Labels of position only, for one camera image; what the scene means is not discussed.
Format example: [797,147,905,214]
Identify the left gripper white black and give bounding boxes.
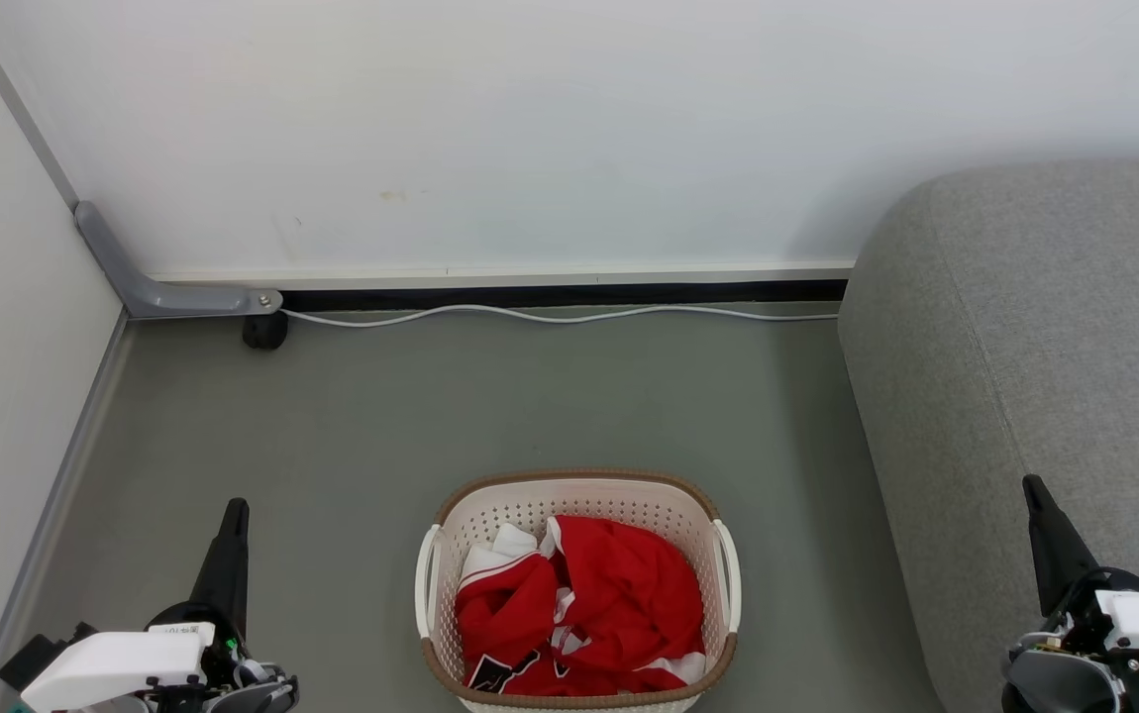
[20,498,251,712]

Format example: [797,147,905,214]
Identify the red and white jersey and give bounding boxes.
[454,514,708,697]

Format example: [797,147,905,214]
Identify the grey fabric sofa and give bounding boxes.
[837,158,1139,713]

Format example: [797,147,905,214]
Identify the black caster wheel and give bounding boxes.
[242,313,289,351]

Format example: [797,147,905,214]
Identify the grey metal partition foot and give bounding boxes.
[74,201,284,320]

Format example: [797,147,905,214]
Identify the white laundry basket brown rim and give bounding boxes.
[414,468,743,713]

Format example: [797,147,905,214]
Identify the grey partition bottom rail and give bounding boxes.
[0,312,131,713]

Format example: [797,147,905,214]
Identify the white partition bottom rail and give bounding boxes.
[149,260,856,291]

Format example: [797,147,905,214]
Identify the white floor cable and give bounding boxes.
[280,304,840,328]

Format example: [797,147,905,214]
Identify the grey partition corner post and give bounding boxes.
[0,0,81,211]

